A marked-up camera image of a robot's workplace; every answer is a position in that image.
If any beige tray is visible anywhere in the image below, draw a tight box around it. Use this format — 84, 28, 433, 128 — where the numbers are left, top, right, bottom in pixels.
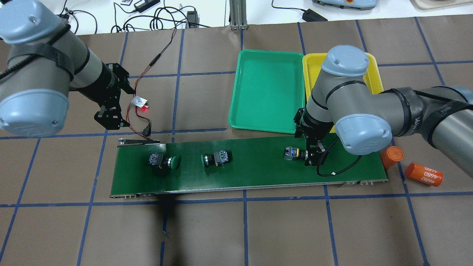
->
411, 0, 473, 10

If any green conveyor belt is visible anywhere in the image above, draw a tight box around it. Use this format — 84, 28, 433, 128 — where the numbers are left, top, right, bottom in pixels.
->
110, 136, 388, 198

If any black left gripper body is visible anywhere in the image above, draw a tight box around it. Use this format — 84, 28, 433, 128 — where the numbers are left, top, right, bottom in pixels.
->
87, 63, 127, 109

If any red black wire pair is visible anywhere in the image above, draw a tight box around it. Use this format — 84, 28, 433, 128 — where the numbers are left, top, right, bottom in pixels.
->
126, 28, 178, 139

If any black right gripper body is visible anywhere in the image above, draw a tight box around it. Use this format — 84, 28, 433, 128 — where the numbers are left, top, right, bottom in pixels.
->
294, 108, 327, 148

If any orange 4680 cylinder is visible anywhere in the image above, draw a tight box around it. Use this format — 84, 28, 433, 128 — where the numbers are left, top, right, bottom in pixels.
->
405, 162, 444, 187

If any green plastic tray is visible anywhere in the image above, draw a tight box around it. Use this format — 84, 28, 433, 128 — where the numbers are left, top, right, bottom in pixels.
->
228, 50, 306, 134

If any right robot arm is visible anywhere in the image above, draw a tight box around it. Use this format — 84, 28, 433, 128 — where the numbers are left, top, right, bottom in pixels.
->
294, 45, 473, 176

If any aluminium frame post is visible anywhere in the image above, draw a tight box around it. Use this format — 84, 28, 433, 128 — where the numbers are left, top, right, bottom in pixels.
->
229, 0, 248, 31

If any yellow plastic tray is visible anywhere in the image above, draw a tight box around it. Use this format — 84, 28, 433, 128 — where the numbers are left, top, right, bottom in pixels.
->
303, 45, 391, 140

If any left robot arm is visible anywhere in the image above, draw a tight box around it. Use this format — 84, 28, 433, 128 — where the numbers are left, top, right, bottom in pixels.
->
0, 0, 133, 137

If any green mushroom push button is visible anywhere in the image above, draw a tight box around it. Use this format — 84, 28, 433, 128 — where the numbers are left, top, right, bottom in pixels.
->
147, 153, 181, 176

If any black power adapter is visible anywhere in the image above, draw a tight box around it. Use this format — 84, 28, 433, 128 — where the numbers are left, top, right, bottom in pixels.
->
302, 9, 328, 22

